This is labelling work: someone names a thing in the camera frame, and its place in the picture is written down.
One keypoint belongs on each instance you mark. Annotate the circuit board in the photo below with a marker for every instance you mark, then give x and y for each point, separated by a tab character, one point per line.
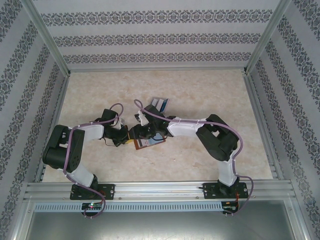
93	206
230	208

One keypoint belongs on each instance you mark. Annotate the aluminium side rail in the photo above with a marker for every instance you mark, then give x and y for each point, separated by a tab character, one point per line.
57	112
255	100

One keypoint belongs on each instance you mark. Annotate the aluminium frame post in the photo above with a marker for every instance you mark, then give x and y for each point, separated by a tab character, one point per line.
47	35
266	35

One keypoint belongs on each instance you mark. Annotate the blue credit card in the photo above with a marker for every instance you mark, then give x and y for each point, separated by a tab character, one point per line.
164	105

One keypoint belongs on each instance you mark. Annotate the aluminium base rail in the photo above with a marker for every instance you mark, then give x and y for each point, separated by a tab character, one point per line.
155	190

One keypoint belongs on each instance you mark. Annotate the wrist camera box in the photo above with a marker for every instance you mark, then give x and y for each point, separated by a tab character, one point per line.
140	118
122	123

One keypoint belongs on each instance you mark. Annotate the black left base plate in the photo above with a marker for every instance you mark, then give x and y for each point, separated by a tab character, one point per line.
110	191

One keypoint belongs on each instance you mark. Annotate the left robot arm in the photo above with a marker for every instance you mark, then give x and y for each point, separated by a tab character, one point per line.
75	161

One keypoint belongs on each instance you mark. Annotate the left circuit board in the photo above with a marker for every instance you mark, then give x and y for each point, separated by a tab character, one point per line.
93	206

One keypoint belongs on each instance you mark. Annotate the grey metal sheet panel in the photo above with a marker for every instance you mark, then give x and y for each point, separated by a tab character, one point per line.
160	227

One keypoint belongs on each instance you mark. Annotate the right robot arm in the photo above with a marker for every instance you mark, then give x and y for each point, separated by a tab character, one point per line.
186	130

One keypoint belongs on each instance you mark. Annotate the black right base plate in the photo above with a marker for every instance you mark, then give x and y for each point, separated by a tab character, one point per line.
210	191

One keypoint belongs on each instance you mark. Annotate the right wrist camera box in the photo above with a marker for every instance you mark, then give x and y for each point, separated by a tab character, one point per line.
140	118

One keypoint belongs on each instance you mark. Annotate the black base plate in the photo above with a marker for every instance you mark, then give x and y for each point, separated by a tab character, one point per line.
110	191
210	191

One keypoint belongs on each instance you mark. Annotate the brown box base blue insert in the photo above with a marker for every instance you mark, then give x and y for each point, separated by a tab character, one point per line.
150	144

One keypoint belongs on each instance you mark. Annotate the right circuit board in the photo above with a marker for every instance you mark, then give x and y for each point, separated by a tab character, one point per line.
230	208

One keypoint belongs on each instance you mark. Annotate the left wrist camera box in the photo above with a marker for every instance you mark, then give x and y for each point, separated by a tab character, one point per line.
122	123

